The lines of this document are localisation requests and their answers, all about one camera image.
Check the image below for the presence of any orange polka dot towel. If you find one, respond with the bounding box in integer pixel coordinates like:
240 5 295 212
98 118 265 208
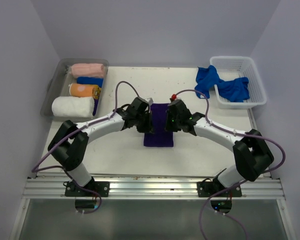
69 83 102 99

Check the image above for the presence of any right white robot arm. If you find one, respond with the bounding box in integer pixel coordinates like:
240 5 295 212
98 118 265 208
165 99 274 197

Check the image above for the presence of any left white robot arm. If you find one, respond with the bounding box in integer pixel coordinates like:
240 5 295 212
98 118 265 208
48 97 153 197

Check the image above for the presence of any white plastic basket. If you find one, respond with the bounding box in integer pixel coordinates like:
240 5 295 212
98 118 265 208
209 56 267 109

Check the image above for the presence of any blue rolled towel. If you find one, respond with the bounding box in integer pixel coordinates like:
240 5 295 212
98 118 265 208
76 76 104 88

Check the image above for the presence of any white rolled towel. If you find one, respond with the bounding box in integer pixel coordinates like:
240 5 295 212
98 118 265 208
51 96 95 118

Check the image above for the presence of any pink rolled towel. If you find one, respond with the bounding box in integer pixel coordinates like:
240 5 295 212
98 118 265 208
71 63 106 78

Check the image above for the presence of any grey plastic tray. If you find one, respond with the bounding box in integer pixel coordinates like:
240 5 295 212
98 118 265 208
40 58 109 123

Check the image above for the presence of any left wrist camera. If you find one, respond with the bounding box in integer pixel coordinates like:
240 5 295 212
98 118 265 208
145 97 154 106

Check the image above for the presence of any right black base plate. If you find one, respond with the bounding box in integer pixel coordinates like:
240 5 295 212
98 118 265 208
196 176 243 198

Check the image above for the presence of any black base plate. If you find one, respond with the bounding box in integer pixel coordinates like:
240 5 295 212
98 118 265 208
63 178 110 197
196 176 243 198

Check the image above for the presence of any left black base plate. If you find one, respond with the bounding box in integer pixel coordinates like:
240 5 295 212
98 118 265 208
63 178 110 197

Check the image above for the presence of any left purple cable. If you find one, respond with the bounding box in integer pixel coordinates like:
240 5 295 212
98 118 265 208
31 80 141 215

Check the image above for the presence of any aluminium mounting rail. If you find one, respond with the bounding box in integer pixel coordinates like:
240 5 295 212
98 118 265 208
22 172 285 200

